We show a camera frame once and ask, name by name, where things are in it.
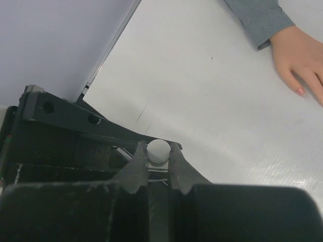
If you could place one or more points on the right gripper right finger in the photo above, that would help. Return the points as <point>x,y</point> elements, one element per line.
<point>202,211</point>

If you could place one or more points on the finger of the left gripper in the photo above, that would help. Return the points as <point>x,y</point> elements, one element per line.
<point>158,209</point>

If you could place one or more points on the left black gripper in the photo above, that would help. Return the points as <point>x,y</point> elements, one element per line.
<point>55,140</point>

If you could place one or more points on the clear nail polish bottle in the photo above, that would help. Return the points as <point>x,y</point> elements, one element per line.
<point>158,172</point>

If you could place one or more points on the grey shirt with sleeve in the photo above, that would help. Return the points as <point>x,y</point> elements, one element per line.
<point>261,19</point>

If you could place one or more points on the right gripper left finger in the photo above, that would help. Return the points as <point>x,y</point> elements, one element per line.
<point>105,210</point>

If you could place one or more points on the mannequin hand with nails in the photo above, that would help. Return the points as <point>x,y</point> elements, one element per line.
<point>296,53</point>

